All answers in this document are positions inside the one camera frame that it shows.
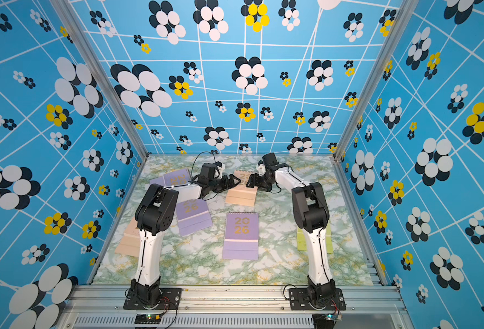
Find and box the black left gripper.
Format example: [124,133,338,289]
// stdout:
[208,174,241,193]

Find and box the pink calendar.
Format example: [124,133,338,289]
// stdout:
[115,219,141,258]
[225,170,258,207]

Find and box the purple calendar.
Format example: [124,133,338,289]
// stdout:
[222,212,259,260]
[145,169,191,189]
[176,199,213,237]

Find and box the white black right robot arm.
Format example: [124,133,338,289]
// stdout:
[246,153,336,309]

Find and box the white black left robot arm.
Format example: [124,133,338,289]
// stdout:
[124,162,241,309]

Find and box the green calendar right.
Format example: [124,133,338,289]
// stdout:
[296,225,334,254]

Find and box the right green circuit board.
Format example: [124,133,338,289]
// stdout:
[313,314,343,329]

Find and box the green circuit board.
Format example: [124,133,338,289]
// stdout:
[134,314,161,325]
[313,314,343,329]

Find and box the left green circuit board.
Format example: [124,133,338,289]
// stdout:
[134,314,161,325]

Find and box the black left camera cable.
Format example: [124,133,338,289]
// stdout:
[186,151,220,182]

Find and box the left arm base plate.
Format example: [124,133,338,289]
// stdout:
[124,287,182,311]

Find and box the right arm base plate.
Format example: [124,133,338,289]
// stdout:
[287,288,347,312]

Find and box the aluminium front rail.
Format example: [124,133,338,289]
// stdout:
[57,285,413,328]

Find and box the aluminium corner post left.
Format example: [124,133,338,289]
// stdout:
[50,1,148,161]

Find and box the aluminium corner post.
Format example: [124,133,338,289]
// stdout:
[50,1,148,161]
[334,0,419,162]

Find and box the aluminium corner post right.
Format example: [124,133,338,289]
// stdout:
[334,0,419,162]

